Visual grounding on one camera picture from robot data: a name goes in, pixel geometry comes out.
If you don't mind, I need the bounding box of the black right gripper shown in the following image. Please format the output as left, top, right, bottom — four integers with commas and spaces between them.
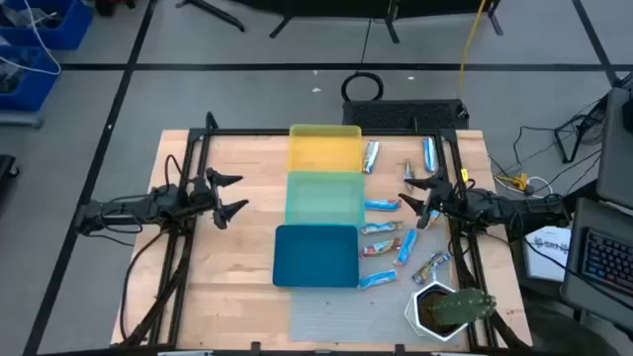
398, 167, 454, 231

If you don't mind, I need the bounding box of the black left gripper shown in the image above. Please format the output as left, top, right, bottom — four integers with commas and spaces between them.
186, 166, 250, 231

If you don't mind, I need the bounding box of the light blue granola bar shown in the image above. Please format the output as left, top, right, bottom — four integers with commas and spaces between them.
357, 269, 399, 291
359, 221, 405, 235

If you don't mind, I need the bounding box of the yellow dark blue granola bar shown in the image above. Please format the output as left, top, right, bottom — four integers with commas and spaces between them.
411, 250, 452, 286

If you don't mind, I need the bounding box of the red brown granola bar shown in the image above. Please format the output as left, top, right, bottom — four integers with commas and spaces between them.
360, 236, 404, 258

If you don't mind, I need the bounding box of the black perforated metal box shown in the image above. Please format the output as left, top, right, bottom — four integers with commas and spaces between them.
341, 98, 470, 132

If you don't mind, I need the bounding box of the green translucent plastic bin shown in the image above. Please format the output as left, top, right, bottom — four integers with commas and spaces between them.
285, 170, 366, 227

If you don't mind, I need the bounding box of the yellow translucent plastic bin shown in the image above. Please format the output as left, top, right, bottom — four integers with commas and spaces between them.
288, 124, 364, 173

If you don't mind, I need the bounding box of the blue plastic bin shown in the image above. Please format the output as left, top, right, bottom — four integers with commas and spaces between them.
272, 223, 361, 289

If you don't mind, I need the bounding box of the green cactus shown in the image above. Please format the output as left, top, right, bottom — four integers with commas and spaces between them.
428, 288, 498, 327

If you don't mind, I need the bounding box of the white hexagonal plant pot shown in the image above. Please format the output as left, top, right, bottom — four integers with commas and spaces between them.
404, 280, 471, 343

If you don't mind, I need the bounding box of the white printed paper sheet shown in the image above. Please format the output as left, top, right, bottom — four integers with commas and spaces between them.
522, 224, 571, 284

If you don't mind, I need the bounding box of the grey mesh mat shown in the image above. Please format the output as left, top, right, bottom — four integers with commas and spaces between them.
289, 222, 470, 343

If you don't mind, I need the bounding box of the grey keyboard desk tray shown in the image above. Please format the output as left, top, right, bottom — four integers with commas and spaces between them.
561, 196, 633, 327

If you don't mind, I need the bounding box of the black floor stand leg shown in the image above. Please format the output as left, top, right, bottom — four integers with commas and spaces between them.
175, 0, 246, 34

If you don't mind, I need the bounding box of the grey desk panel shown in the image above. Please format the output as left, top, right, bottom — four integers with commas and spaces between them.
595, 86, 633, 212

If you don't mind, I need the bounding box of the black computer keyboard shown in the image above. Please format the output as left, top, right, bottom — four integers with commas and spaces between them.
581, 226, 633, 299

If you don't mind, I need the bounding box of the black partition panel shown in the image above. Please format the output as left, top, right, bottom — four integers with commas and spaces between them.
231, 0, 503, 45

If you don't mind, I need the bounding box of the blue storage crate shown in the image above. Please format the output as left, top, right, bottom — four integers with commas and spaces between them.
0, 44, 61, 113
0, 0, 94, 50

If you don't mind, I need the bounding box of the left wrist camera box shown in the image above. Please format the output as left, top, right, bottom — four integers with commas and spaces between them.
189, 176, 212, 207

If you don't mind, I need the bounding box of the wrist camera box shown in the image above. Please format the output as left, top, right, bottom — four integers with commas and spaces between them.
443, 186, 469, 213
189, 176, 212, 207

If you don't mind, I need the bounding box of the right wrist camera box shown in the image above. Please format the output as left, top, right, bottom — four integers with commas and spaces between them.
443, 186, 469, 213

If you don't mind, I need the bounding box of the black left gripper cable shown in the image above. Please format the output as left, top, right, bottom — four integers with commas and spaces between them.
164, 153, 185, 192

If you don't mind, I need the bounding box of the white power cable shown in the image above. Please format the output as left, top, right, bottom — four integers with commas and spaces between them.
523, 175, 555, 198

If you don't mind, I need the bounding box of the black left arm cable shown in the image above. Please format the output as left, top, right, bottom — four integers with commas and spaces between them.
118, 229, 167, 345

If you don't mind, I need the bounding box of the black coiled cable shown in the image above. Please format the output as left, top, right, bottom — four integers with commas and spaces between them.
339, 18, 386, 104

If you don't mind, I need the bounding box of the yellow hanging cable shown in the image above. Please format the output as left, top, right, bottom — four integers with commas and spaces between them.
455, 0, 489, 98

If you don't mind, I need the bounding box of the black wire fan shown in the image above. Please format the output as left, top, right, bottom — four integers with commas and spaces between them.
553, 91, 610, 164

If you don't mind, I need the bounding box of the white cable over crates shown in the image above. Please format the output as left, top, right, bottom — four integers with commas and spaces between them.
0, 0, 63, 76

